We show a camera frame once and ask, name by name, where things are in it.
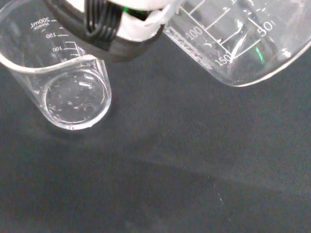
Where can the black table cloth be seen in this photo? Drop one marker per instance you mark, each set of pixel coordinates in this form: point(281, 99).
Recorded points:
point(170, 157)

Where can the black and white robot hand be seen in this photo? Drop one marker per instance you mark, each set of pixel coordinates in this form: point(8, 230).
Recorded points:
point(126, 29)

